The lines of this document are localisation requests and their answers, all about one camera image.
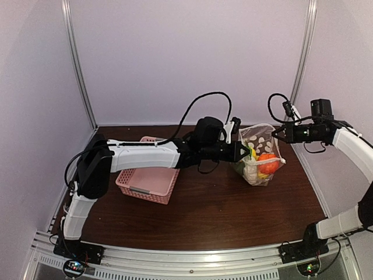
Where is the right round circuit board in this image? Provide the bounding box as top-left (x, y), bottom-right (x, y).
top-left (297, 260), bottom-right (321, 277)

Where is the left round circuit board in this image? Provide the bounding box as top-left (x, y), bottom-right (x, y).
top-left (62, 260), bottom-right (87, 278)

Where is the round circuit board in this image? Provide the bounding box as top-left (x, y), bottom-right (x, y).
top-left (62, 260), bottom-right (87, 278)
top-left (297, 260), bottom-right (321, 277)

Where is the black right camera cable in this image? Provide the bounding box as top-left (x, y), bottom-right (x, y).
top-left (267, 93), bottom-right (292, 125)

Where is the aluminium corner post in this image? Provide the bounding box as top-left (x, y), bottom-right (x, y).
top-left (61, 0), bottom-right (98, 130)
top-left (290, 0), bottom-right (318, 103)

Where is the black camera cable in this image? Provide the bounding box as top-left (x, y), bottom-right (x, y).
top-left (157, 91), bottom-right (233, 144)
top-left (267, 93), bottom-right (292, 125)

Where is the white wrinkled cabbage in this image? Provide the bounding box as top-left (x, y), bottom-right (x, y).
top-left (232, 159), bottom-right (260, 186)

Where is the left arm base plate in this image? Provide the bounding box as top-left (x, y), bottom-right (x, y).
top-left (53, 238), bottom-right (104, 265)

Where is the orange pumpkin with leaf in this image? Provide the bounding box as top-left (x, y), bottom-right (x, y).
top-left (257, 153), bottom-right (279, 175)

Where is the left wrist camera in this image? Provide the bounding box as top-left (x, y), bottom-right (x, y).
top-left (223, 117), bottom-right (241, 144)

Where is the black left camera cable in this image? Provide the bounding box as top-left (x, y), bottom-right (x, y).
top-left (157, 91), bottom-right (233, 144)

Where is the aluminium front rail frame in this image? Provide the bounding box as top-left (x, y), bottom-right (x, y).
top-left (22, 230), bottom-right (364, 280)

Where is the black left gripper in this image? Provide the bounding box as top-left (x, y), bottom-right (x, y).
top-left (201, 140), bottom-right (249, 162)

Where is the yellow pear with leaf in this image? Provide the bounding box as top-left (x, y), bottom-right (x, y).
top-left (249, 147), bottom-right (258, 161)

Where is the left aluminium corner post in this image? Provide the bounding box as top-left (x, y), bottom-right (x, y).
top-left (61, 0), bottom-right (98, 130)

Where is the pink perforated plastic basket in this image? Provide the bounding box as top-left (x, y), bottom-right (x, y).
top-left (110, 136), bottom-right (180, 205)

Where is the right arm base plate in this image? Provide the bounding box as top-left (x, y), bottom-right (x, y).
top-left (279, 240), bottom-right (329, 264)

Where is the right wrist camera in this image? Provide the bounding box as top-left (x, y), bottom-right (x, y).
top-left (282, 101), bottom-right (301, 125)

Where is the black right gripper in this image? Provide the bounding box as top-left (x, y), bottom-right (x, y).
top-left (272, 122), bottom-right (324, 144)

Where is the clear zip top bag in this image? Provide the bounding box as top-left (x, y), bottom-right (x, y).
top-left (238, 123), bottom-right (286, 187)

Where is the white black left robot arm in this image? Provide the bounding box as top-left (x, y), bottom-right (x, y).
top-left (59, 117), bottom-right (251, 259)

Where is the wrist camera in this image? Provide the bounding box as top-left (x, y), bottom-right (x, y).
top-left (282, 101), bottom-right (301, 125)
top-left (223, 117), bottom-right (241, 144)

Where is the right aluminium corner post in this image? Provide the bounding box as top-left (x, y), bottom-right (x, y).
top-left (290, 0), bottom-right (318, 103)

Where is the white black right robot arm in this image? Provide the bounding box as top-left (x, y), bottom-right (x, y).
top-left (237, 99), bottom-right (372, 258)

